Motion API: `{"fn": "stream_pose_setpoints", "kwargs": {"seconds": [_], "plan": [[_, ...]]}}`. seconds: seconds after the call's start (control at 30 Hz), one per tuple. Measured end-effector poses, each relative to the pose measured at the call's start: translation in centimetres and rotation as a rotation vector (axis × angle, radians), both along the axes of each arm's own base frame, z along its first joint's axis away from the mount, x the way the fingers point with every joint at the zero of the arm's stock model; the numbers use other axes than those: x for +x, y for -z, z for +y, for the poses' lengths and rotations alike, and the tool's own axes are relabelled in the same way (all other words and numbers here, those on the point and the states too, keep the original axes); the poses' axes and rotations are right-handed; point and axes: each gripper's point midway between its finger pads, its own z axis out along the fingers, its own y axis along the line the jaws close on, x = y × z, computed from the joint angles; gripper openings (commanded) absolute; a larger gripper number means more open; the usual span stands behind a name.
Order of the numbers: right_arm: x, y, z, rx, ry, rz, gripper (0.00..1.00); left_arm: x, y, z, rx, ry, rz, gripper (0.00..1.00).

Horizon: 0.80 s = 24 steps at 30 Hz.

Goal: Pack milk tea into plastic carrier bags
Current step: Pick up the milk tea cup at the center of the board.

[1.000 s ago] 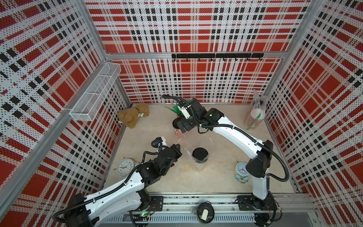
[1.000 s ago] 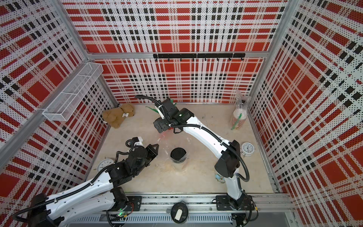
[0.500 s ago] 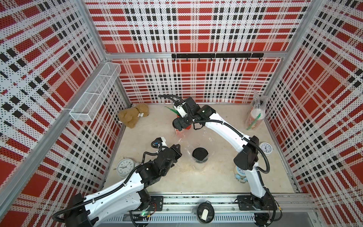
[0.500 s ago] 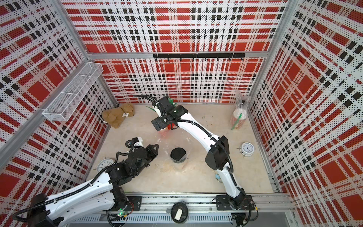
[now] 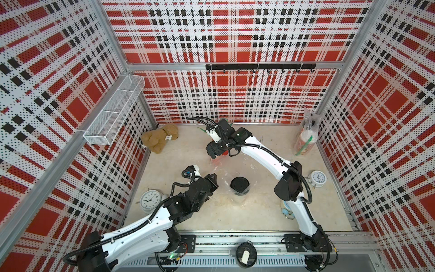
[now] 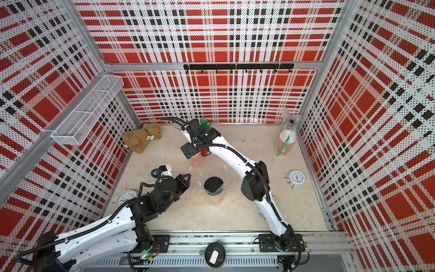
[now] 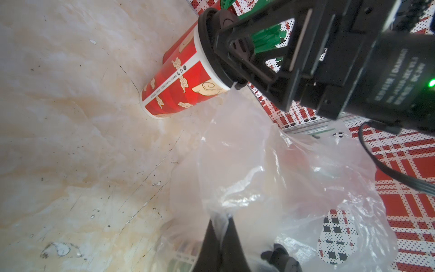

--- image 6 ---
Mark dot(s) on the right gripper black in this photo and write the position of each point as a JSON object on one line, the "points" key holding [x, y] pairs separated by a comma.
{"points": [[192, 152]]}

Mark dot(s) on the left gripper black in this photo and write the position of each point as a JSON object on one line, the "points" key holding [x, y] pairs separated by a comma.
{"points": [[184, 185]]}

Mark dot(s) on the clear plastic carrier bag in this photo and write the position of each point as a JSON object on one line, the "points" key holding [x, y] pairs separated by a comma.
{"points": [[289, 122]]}

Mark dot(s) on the single green straw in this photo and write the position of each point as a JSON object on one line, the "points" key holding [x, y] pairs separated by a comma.
{"points": [[283, 145]]}

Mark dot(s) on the black lid red cup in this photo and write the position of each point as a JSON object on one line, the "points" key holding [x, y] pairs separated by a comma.
{"points": [[196, 159]]}

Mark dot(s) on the white lid milk tea cup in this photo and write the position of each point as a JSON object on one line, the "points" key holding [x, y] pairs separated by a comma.
{"points": [[290, 133]]}

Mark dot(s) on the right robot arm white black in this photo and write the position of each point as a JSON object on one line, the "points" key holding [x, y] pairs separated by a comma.
{"points": [[255, 182]]}

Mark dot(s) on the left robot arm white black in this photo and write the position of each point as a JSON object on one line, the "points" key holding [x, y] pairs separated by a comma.
{"points": [[123, 231]]}

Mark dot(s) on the red straw holder cup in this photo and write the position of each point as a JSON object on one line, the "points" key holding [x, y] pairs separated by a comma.
{"points": [[205, 152]]}

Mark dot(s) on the green straws bundle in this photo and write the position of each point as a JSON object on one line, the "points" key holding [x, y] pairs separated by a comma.
{"points": [[205, 123]]}

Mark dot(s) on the white alarm clock left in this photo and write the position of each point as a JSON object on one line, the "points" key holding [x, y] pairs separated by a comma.
{"points": [[125, 196]]}

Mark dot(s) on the white alarm clock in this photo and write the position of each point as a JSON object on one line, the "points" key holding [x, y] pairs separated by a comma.
{"points": [[296, 178], [125, 196]]}

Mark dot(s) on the brown teddy bear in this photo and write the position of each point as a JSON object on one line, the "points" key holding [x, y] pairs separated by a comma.
{"points": [[138, 140]]}

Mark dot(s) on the light blue alarm clock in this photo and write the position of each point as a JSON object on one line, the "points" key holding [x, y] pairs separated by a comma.
{"points": [[261, 214]]}

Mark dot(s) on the white alarm clock right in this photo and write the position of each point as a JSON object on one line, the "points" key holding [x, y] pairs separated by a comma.
{"points": [[296, 178]]}

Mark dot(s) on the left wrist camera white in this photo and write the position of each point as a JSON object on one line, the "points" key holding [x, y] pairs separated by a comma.
{"points": [[165, 171]]}

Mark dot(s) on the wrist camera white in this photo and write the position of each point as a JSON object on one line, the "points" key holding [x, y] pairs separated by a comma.
{"points": [[165, 171], [186, 133]]}

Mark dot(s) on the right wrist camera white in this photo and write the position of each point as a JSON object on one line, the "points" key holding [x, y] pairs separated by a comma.
{"points": [[186, 133]]}

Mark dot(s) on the black hook rail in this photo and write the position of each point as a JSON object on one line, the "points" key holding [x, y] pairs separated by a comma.
{"points": [[239, 66]]}

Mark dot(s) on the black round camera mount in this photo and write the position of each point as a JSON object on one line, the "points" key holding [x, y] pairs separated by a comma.
{"points": [[215, 254]]}

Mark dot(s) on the white wire mesh basket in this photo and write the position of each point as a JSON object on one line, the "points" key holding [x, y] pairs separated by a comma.
{"points": [[79, 123]]}

